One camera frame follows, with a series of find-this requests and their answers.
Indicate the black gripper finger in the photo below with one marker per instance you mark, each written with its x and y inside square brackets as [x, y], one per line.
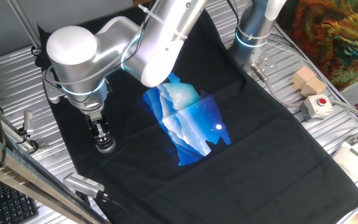
[105, 135]
[94, 136]

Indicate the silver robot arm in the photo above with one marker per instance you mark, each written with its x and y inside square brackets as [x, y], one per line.
[76, 59]

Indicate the white flat device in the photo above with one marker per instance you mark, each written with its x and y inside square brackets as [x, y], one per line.
[356, 161]

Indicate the aluminium frame beam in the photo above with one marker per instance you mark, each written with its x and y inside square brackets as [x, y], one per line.
[17, 169]

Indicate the grey emergency stop button box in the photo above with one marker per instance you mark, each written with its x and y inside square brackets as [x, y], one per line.
[317, 107]

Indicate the thin metal rod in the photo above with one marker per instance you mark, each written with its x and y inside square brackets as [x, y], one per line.
[23, 25]

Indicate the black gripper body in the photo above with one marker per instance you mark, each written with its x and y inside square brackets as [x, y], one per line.
[95, 120]

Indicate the colourful painted cloth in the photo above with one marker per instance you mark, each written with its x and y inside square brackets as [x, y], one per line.
[331, 37]

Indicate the silver camera with label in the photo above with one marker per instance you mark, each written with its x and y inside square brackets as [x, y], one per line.
[82, 184]

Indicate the small silver camera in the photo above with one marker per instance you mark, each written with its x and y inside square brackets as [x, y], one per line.
[28, 122]

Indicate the black keyboard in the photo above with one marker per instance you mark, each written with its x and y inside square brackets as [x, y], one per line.
[11, 203]

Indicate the black cloth with blue print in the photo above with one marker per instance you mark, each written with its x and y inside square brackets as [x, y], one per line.
[228, 161]

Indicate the light wooden block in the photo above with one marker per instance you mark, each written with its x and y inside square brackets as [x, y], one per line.
[303, 76]
[314, 87]

